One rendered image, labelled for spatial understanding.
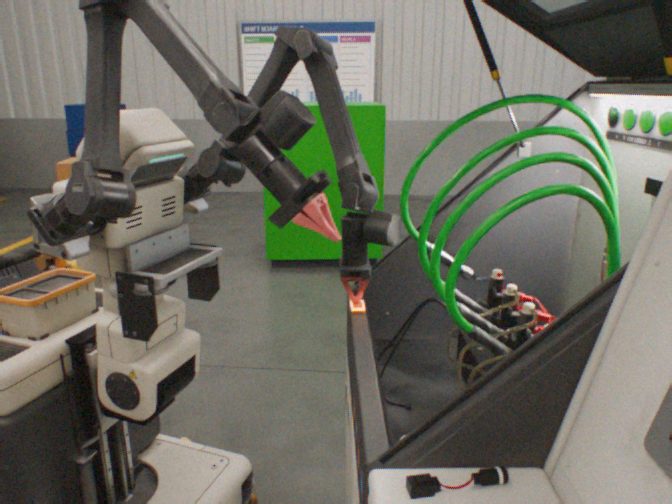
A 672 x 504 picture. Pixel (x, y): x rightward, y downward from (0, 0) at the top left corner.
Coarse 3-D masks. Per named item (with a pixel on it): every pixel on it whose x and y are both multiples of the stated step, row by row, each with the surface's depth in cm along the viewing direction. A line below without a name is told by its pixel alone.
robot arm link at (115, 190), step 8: (104, 184) 100; (112, 184) 101; (120, 184) 103; (104, 192) 99; (112, 192) 101; (120, 192) 102; (104, 200) 99; (112, 200) 101; (120, 200) 102; (128, 200) 104; (104, 208) 100; (112, 208) 102; (120, 208) 103; (104, 216) 103; (112, 216) 104
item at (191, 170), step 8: (184, 168) 144; (192, 168) 143; (184, 176) 142; (192, 176) 142; (200, 176) 142; (192, 184) 142; (200, 184) 143; (208, 184) 145; (192, 192) 144; (200, 192) 145; (208, 192) 151; (192, 200) 145
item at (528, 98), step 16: (512, 96) 89; (528, 96) 89; (544, 96) 89; (480, 112) 89; (576, 112) 90; (448, 128) 90; (592, 128) 90; (432, 144) 91; (608, 144) 91; (416, 160) 92; (608, 160) 92; (400, 208) 94; (416, 240) 96
